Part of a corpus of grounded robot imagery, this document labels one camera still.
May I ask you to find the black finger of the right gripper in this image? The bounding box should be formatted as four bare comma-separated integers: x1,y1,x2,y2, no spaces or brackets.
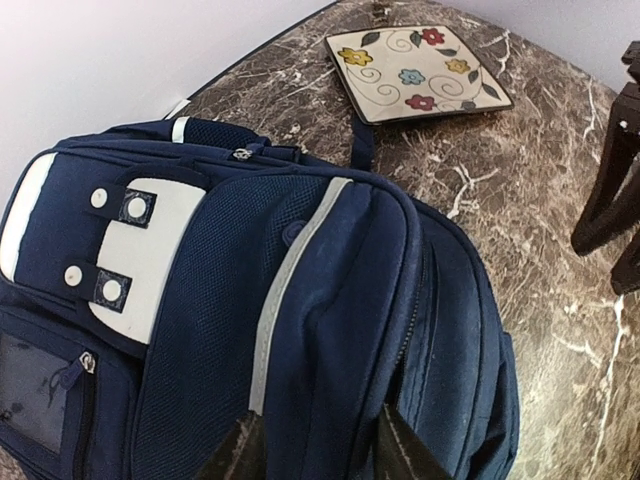
571,41,640,295

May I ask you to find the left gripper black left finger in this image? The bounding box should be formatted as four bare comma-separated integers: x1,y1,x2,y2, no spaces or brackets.
195,411,267,480

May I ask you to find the navy blue student backpack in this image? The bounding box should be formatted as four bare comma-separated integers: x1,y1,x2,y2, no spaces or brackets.
1,117,519,479

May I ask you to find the square floral ceramic plate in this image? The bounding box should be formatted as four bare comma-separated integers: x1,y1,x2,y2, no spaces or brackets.
324,25,513,125

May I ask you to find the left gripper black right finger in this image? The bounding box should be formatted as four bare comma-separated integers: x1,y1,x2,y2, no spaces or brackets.
375,404,450,480

